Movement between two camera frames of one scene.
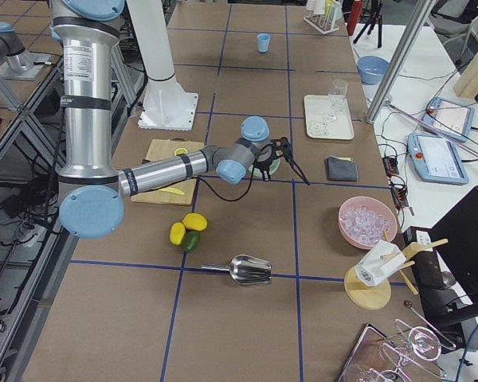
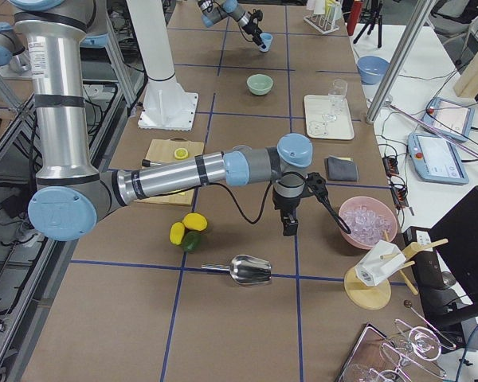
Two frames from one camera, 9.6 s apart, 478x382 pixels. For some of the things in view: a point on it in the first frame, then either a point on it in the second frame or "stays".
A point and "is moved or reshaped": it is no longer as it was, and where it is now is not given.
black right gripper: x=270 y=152 to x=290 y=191
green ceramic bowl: x=258 y=173 is moved or reshaped
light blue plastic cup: x=263 y=43 stays
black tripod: x=371 y=13 stays
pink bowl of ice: x=362 y=220 stays
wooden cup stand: x=376 y=297 stays
